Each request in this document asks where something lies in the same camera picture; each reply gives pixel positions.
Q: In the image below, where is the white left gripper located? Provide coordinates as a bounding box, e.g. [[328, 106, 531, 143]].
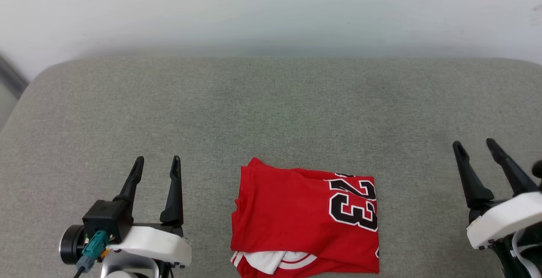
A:
[[106, 155, 192, 268]]

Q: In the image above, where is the white flat cable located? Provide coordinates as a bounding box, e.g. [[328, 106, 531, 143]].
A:
[[510, 229, 542, 278]]

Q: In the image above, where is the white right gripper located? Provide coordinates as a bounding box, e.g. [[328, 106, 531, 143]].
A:
[[452, 138, 542, 251]]

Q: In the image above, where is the black cable with teal plug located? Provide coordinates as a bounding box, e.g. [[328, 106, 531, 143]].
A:
[[73, 230, 111, 278]]

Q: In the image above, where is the dark grey wall strip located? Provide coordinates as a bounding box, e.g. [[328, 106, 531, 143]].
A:
[[0, 54, 29, 100]]

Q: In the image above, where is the red and white basketball jersey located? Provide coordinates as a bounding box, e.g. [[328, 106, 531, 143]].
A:
[[230, 157, 380, 278]]

